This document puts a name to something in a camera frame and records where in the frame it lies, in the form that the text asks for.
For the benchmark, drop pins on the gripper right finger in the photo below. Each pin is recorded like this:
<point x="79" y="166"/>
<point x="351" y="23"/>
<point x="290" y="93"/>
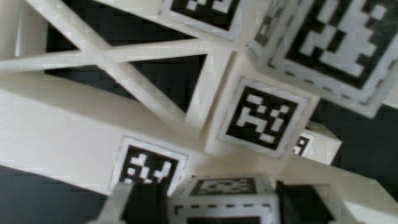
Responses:
<point x="306" y="204"/>

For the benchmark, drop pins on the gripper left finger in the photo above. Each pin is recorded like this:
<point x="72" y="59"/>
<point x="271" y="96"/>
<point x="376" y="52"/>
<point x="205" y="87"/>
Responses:
<point x="136" y="205"/>

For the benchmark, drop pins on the white chair leg with tag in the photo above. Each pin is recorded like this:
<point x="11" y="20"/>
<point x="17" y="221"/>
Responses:
<point x="319" y="144"/>

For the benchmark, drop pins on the white chair back part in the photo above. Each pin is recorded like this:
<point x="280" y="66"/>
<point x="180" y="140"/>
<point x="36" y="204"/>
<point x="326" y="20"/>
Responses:
<point x="157" y="111"/>

